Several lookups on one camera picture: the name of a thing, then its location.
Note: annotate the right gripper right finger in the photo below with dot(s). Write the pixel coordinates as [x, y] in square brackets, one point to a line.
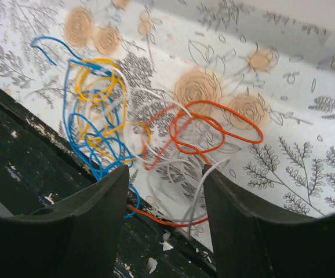
[252, 237]

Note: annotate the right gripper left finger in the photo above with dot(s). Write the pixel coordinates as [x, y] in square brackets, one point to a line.
[75, 237]

